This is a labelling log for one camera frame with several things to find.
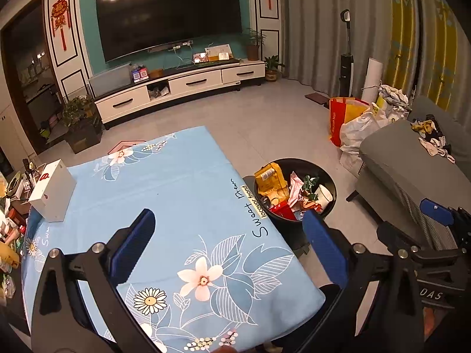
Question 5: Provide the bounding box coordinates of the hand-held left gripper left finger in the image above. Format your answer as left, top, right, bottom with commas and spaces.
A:
31, 209, 162, 353

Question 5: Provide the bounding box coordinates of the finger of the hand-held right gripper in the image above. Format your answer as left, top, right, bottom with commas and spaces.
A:
378, 221, 471, 269
420, 199, 471, 236

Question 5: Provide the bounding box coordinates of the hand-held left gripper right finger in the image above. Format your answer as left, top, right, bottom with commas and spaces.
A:
294, 209, 427, 353

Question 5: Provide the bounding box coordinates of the orange red wrapper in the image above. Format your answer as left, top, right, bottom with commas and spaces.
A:
298, 197, 324, 214

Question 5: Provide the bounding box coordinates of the black trash bin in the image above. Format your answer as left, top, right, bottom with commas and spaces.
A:
254, 158, 337, 254

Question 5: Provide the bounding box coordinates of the white paper cup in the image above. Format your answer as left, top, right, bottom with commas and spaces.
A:
314, 184, 334, 208

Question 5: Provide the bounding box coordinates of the red carton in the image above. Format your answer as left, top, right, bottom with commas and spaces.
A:
272, 200, 297, 221

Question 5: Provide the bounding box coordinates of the red green foil wrapper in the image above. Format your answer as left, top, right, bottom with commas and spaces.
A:
300, 174, 321, 202

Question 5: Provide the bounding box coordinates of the pink packet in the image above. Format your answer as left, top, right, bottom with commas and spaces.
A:
288, 171, 306, 210

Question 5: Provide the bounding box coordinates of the yellow snack bag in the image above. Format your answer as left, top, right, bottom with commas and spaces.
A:
255, 162, 289, 207

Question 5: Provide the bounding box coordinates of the grey sofa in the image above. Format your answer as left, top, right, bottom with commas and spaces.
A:
346, 96, 471, 251

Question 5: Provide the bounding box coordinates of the small clothes pile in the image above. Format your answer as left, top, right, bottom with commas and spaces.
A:
410, 115, 457, 164

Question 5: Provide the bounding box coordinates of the pink flat box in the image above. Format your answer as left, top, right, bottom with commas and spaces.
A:
108, 140, 148, 155

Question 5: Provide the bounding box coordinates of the white box with red mark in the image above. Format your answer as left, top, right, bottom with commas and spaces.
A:
27, 159, 77, 223

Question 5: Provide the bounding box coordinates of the large white plastic bag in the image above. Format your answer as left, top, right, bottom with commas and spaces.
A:
339, 108, 409, 173

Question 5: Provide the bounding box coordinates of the crumpled grey white cloth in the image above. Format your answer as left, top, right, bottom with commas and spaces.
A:
377, 84, 412, 113

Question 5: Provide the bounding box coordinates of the pile of assorted bottles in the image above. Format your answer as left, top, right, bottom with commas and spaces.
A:
0, 158, 41, 302

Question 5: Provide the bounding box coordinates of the red yellow shopping bag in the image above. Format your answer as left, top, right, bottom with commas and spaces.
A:
329, 96, 370, 148

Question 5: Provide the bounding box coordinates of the white tv cabinet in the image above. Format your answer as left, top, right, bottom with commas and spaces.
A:
92, 59, 266, 126

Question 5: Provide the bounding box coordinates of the white paper roll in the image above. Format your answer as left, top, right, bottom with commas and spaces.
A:
362, 57, 384, 104

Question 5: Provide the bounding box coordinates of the black upright vacuum cleaner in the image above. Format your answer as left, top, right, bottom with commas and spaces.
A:
338, 9, 356, 98

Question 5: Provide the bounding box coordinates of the small potted plant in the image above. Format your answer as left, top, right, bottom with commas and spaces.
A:
263, 55, 286, 82

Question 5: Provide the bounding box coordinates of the yellow curtain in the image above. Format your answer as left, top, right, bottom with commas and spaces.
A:
386, 0, 471, 111

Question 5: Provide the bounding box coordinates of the white yellow box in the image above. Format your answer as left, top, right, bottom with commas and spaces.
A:
204, 44, 233, 61

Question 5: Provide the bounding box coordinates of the tall potted plant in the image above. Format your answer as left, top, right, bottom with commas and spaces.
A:
243, 27, 266, 61

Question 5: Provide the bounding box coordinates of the grey curtain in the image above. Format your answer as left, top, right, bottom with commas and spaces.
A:
281, 0, 424, 96

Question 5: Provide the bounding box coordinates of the black television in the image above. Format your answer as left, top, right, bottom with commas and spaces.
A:
95, 0, 243, 64

